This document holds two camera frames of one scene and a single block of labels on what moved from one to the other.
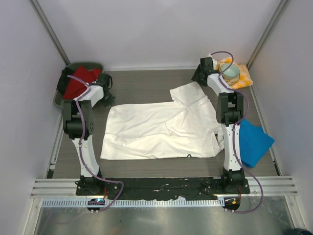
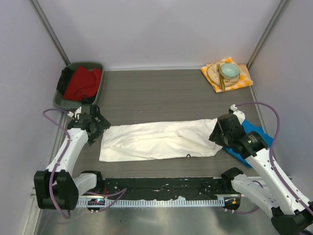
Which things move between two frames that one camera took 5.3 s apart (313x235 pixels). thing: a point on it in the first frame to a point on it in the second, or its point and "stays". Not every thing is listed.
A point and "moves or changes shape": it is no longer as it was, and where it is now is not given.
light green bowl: (231, 75) stays
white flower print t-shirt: (188, 127) moves or changes shape
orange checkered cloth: (245, 79) stays
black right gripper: (195, 76) to (215, 135)
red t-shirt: (76, 87) stays
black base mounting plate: (161, 188) stays
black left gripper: (109, 103) to (102, 125)
